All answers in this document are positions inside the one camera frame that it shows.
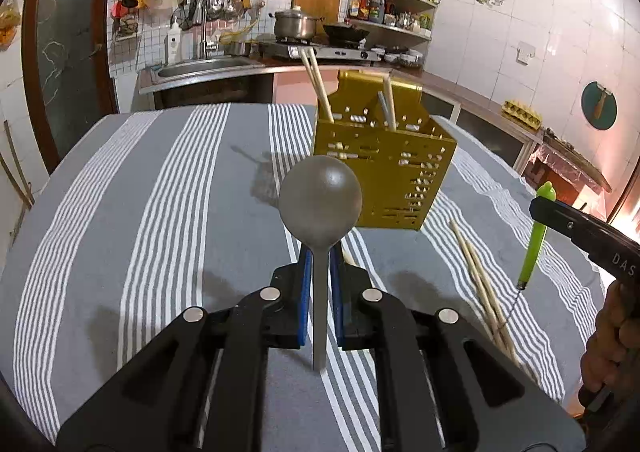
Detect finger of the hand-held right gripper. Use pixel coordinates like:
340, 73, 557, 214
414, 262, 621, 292
530, 195, 601, 258

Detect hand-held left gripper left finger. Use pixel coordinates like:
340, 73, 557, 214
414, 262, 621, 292
56, 246, 313, 452

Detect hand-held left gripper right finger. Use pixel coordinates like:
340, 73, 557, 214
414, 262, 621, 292
329, 246, 587, 452

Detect green handled fork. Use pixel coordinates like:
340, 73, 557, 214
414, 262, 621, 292
501, 181, 555, 333

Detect bunch of wooden chopsticks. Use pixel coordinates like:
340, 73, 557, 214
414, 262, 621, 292
449, 219, 523, 373

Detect grey metal spoon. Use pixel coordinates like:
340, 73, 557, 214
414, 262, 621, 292
278, 155, 363, 373

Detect yellow perforated utensil holder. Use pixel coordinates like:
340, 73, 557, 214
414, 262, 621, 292
312, 70, 458, 231

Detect person's right hand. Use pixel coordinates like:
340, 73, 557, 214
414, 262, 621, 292
580, 277, 640, 395

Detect orange container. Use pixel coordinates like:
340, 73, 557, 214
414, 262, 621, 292
542, 159, 601, 213

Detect grey stone slab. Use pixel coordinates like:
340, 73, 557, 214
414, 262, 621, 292
542, 128, 613, 193

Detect yellow egg carton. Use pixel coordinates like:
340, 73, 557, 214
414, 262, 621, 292
501, 99, 543, 128

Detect green round hanging board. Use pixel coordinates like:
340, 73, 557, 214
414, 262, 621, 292
581, 81, 619, 132

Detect grey striped tablecloth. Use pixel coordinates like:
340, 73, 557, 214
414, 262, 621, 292
12, 102, 608, 452

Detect kitchen counter cabinet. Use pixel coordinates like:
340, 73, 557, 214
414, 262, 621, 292
137, 60, 543, 173

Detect cluster of small bowls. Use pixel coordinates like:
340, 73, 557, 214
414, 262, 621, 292
370, 46, 426, 69

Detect steel corner shelf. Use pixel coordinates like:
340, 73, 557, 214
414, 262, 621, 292
347, 0, 440, 42

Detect steel gas stove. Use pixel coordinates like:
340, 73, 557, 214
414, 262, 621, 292
257, 38, 382, 64

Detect steel kitchen sink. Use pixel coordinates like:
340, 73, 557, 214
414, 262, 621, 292
139, 56, 266, 94

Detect black wok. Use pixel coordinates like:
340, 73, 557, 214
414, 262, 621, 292
322, 22, 372, 46

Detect steel faucet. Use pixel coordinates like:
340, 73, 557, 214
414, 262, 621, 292
199, 7, 218, 59

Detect steel cooking pot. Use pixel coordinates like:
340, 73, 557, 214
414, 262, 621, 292
273, 6, 321, 40

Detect row of condiment bottles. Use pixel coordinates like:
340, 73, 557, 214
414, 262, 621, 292
348, 0, 433, 30

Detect white soap bottle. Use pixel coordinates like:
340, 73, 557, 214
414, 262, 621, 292
166, 22, 182, 62

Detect leaning metal rods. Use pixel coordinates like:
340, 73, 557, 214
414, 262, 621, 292
0, 119, 36, 213

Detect brown frosted glass door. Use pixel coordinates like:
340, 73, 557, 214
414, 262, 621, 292
21, 0, 123, 175

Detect orange plastic bag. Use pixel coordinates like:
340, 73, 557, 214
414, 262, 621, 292
0, 0, 22, 50

